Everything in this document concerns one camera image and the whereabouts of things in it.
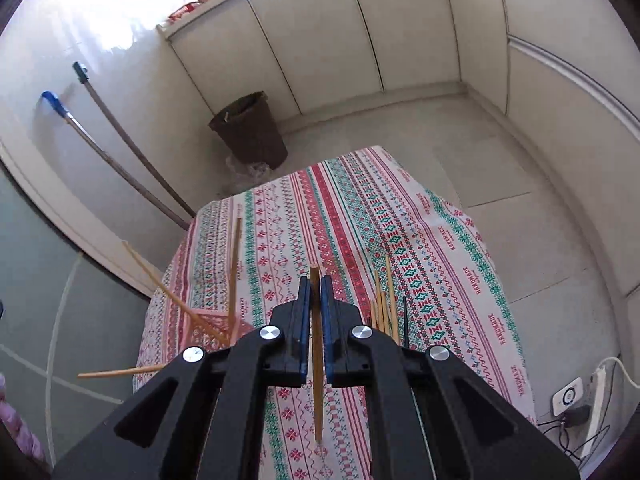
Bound white power strip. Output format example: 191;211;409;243
579;363;606;462

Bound right hand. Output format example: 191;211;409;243
0;374;48;466

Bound dark brown trash bin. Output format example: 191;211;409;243
208;91;288;170

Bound patterned red green tablecloth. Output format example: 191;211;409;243
138;146;535;479

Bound white base cabinets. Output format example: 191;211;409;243
164;0;639;295

